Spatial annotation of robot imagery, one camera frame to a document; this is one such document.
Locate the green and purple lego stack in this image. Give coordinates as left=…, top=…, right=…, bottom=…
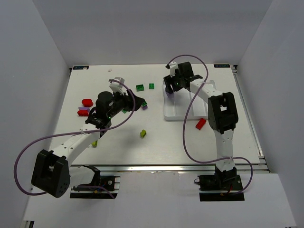
left=141, top=102, right=148, bottom=110

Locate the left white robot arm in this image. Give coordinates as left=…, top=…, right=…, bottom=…
left=31, top=91, right=145, bottom=198

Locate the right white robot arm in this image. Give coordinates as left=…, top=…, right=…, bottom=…
left=163, top=62, right=238, bottom=188

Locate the green lego brick far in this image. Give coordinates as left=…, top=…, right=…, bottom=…
left=136, top=84, right=144, bottom=92

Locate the white divided tray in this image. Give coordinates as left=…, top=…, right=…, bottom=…
left=162, top=79, right=223, bottom=121

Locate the lime small lego brick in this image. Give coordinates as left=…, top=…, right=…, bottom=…
left=140, top=130, right=147, bottom=138

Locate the red rounded lego brick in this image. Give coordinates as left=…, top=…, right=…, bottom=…
left=81, top=98, right=94, bottom=107

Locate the right blue table sticker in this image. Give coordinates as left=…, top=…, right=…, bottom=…
left=213, top=64, right=230, bottom=68

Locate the blue table sticker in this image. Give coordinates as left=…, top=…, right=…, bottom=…
left=72, top=66, right=89, bottom=70
left=213, top=64, right=230, bottom=68

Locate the red curved lego brick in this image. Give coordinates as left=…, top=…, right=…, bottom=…
left=77, top=110, right=89, bottom=116

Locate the purple curved lego brick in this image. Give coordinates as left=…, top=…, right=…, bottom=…
left=78, top=107, right=90, bottom=112

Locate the red rectangular lego brick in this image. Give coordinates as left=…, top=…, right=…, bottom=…
left=195, top=118, right=207, bottom=130

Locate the lime curved lego brick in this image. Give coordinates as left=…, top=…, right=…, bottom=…
left=91, top=141, right=98, bottom=148

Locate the left blue table sticker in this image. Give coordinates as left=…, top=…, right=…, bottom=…
left=72, top=66, right=89, bottom=70

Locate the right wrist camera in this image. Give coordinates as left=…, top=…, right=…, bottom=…
left=165, top=61, right=178, bottom=77

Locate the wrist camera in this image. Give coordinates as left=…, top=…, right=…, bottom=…
left=165, top=61, right=178, bottom=77
left=109, top=77, right=124, bottom=95

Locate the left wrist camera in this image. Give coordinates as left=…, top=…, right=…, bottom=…
left=109, top=77, right=124, bottom=95

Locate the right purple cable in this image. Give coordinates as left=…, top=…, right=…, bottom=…
left=166, top=55, right=253, bottom=197

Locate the purple cable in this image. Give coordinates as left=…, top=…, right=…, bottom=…
left=166, top=55, right=253, bottom=197
left=13, top=79, right=136, bottom=200

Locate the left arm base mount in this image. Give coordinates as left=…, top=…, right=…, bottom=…
left=69, top=165, right=120, bottom=200

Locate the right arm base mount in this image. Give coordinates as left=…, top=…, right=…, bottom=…
left=194, top=167, right=245, bottom=202

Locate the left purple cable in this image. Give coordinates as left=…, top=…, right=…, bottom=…
left=13, top=79, right=136, bottom=200

